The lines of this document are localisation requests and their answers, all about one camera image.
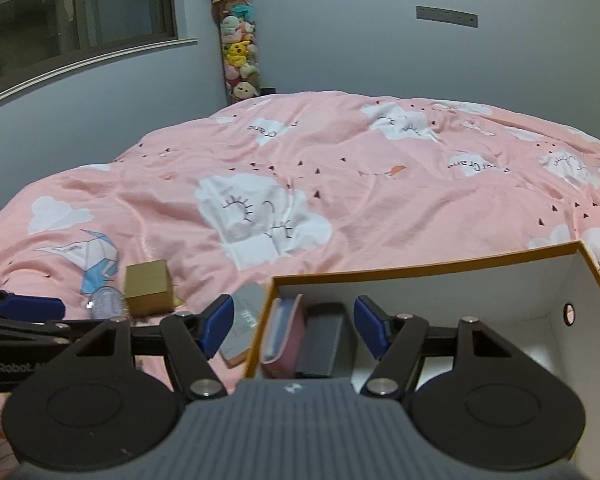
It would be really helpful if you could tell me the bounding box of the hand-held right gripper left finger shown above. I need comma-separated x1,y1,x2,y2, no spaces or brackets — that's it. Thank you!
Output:
75,294,236,402

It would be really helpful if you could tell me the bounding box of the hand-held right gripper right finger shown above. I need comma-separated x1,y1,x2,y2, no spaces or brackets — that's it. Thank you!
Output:
353,295,524,400

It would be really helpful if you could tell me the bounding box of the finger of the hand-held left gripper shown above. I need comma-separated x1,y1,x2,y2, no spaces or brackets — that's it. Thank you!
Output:
0,284,107,357

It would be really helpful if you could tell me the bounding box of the dark grey box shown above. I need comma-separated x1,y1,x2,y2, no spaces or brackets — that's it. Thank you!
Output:
294,302,347,380

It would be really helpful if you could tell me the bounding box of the pink case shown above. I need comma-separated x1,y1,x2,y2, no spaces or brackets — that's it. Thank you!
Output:
259,296,309,379

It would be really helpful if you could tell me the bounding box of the gold box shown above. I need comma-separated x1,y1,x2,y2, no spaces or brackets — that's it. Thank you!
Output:
123,258,186,319

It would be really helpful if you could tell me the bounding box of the orange cardboard box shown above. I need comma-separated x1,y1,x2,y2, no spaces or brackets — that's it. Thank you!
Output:
242,240,600,480

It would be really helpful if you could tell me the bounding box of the clear glittery case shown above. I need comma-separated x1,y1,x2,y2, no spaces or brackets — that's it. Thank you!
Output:
86,285,127,322

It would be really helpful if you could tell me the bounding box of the pink cloud printed blanket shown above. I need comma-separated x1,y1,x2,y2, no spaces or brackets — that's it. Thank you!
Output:
0,91,600,480

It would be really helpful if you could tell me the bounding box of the clear tube of plush toys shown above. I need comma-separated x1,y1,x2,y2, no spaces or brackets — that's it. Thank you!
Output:
211,0,264,107

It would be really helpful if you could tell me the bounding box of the window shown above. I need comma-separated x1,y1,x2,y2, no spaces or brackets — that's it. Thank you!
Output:
0,0,201,112

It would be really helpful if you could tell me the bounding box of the grey wall plate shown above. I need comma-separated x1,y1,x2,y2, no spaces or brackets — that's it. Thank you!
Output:
415,5,480,29

